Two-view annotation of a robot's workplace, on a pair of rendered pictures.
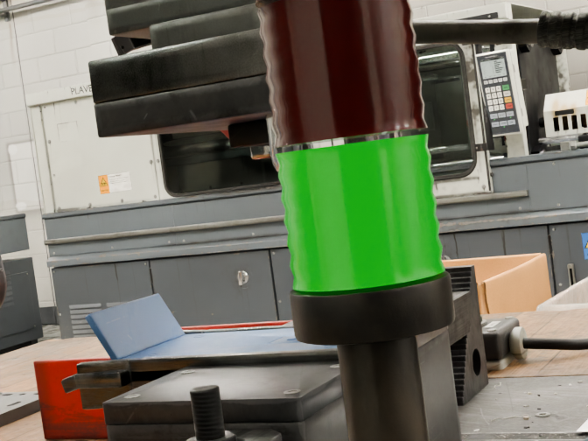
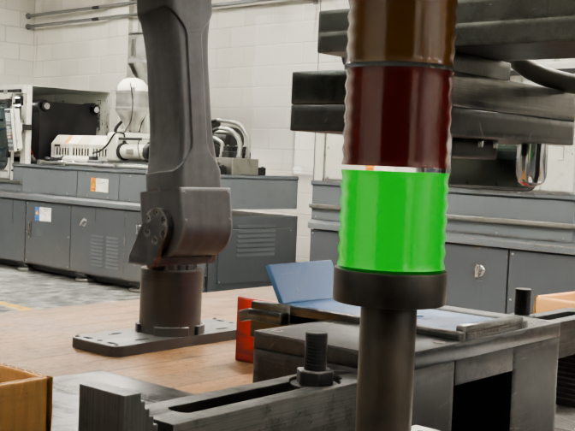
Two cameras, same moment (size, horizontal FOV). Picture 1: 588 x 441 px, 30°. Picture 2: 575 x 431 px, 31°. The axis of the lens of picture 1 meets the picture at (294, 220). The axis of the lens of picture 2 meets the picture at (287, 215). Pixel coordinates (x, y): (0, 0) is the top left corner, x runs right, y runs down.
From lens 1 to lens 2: 0.11 m
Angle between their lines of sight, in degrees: 14
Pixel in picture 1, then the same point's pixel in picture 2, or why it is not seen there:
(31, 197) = (306, 163)
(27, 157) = not seen: hidden behind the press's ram
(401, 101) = (424, 148)
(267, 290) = (500, 286)
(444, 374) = (546, 372)
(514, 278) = not seen: outside the picture
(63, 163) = (338, 138)
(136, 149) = not seen: hidden behind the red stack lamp
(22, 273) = (286, 228)
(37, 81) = (330, 61)
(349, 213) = (374, 218)
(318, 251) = (351, 239)
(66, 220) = (332, 189)
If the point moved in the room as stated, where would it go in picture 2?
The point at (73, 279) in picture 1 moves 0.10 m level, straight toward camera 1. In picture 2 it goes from (328, 243) to (328, 244)
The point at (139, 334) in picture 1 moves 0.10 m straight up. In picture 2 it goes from (305, 288) to (311, 146)
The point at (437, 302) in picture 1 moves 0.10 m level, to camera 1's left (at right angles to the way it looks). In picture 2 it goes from (426, 290) to (150, 270)
